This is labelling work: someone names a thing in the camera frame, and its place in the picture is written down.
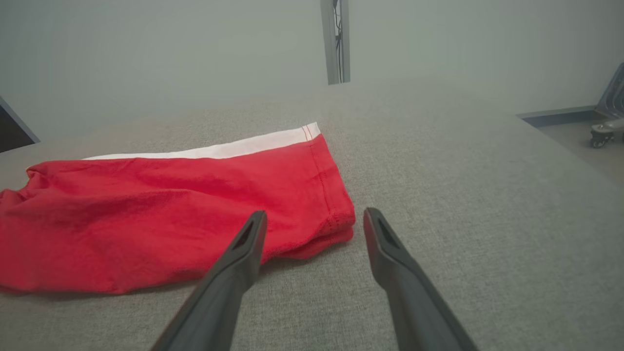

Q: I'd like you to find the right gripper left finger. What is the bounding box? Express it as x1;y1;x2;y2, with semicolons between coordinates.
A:
151;211;268;351

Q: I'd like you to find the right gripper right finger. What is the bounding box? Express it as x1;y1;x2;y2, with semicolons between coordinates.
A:
363;207;478;351

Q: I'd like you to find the red garment with white stripe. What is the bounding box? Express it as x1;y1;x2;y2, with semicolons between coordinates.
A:
0;122;356;295

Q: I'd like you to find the grey wheeled base with caster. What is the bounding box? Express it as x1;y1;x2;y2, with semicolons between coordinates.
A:
589;62;624;149

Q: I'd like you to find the grey metal frame post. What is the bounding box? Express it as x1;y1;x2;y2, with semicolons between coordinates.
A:
320;0;340;86
340;0;351;83

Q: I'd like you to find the dark panel by wall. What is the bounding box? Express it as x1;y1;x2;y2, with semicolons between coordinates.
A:
0;96;40;153

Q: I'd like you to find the thin black cable on post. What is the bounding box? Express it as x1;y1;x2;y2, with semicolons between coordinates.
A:
333;0;341;55

